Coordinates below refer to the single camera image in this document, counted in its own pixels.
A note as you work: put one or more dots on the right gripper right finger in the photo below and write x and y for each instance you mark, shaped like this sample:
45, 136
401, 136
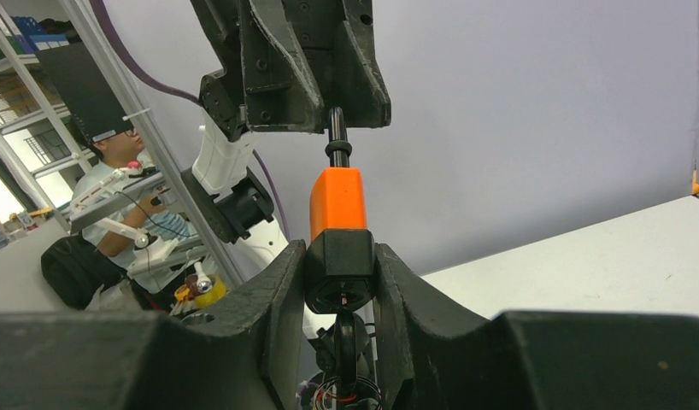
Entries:
433, 353

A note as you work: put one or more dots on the aluminium frame post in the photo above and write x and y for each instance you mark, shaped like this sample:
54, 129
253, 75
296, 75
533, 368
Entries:
166, 40

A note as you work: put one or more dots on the orange black padlock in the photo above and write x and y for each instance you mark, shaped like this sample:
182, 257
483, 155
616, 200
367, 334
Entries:
339, 271

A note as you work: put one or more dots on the metal shelf rack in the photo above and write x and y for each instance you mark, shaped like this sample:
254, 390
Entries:
25, 103

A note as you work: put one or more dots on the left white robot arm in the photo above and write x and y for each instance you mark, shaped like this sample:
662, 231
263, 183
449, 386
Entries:
230, 197

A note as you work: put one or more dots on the black bag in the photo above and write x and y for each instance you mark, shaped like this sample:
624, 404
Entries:
75, 270

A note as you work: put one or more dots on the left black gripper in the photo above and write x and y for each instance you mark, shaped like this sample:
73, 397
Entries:
280, 90

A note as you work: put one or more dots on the yellow tape roll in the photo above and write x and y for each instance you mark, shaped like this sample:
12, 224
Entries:
209, 291

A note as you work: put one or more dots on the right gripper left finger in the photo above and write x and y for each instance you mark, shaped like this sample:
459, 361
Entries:
241, 352

